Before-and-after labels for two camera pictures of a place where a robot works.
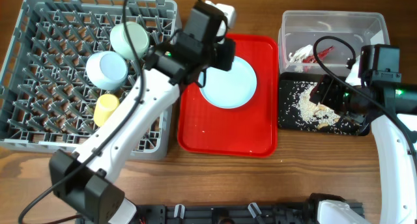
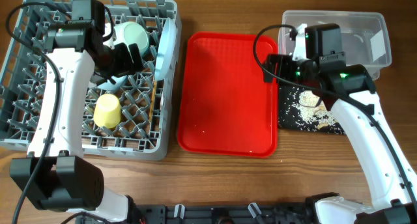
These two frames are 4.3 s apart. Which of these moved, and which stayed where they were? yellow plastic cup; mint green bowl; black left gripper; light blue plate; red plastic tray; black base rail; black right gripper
Moved: black left gripper; black right gripper; light blue plate
Stayed: yellow plastic cup; red plastic tray; mint green bowl; black base rail
